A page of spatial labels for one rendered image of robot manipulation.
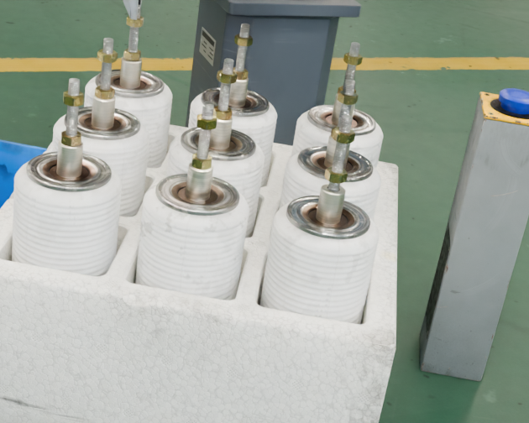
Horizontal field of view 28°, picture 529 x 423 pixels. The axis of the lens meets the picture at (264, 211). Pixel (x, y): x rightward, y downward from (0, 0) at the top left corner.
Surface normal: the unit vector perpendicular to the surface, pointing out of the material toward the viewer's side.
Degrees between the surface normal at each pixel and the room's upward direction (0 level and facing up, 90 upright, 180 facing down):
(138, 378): 90
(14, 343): 90
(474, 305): 90
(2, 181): 88
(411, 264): 0
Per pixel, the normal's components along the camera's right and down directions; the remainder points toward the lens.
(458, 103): 0.14, -0.88
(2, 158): -0.14, 0.40
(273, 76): 0.36, 0.47
